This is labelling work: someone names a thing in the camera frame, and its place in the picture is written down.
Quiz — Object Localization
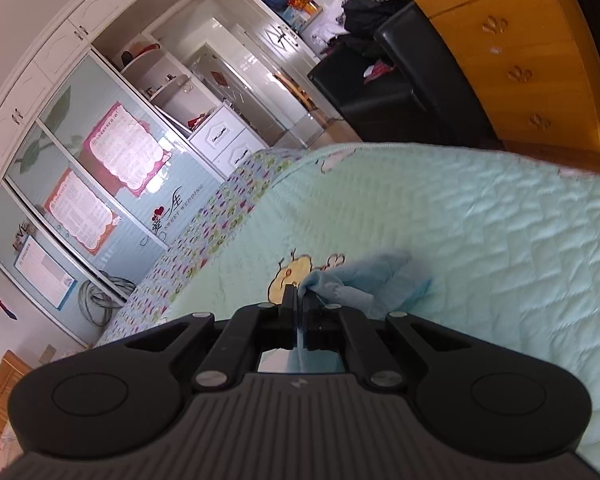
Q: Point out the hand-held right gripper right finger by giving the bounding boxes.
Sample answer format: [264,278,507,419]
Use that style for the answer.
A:
[297,302,476,391]

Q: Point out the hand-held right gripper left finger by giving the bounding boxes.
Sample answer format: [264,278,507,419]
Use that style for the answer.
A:
[125,284,297,393]

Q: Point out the light blue and white garment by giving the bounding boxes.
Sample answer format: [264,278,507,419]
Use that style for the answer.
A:
[292,252,433,373]

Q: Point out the pile of dark clothes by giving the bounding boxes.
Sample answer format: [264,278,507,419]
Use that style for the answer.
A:
[337,0,406,56]

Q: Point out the floral bed sheet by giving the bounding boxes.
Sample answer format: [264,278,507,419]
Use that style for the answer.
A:
[95,147,306,348]

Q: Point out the white drawer cabinet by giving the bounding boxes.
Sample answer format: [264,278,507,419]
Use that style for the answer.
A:
[189,105,268,178]

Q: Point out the mint green bee quilt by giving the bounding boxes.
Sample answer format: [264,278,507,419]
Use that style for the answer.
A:
[95,142,600,480]

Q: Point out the wooden chair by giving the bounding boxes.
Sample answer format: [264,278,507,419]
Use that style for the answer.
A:
[275,72,316,111]

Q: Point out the orange bordered poster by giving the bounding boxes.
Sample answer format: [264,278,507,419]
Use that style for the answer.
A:
[44,167,120,256]

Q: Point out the pink bordered poster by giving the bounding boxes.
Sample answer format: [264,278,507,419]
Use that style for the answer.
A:
[82,101,167,197]

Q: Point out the black leather sofa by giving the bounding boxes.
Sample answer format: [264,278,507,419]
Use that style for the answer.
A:
[307,2,498,143]

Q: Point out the blue bordered poster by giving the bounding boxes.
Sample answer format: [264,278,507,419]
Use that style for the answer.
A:
[14,234,77,309]

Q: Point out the white door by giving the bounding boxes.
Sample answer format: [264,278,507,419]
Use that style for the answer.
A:
[202,0,323,81]

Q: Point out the wooden headboard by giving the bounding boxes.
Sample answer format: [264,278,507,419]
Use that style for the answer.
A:
[0,350,33,461]

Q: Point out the reddish brown hat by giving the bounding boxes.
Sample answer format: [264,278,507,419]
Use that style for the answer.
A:
[120,42,166,68]

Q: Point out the orange snack packages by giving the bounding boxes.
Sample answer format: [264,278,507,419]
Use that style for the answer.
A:
[280,0,323,21]

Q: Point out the wooden dresser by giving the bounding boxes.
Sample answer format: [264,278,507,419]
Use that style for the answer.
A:
[392,0,600,153]

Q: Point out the white wardrobe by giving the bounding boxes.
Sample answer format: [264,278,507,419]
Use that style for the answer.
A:
[0,0,331,348]

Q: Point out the coiled grey hose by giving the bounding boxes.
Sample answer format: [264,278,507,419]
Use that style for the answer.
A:
[79,270,138,328]

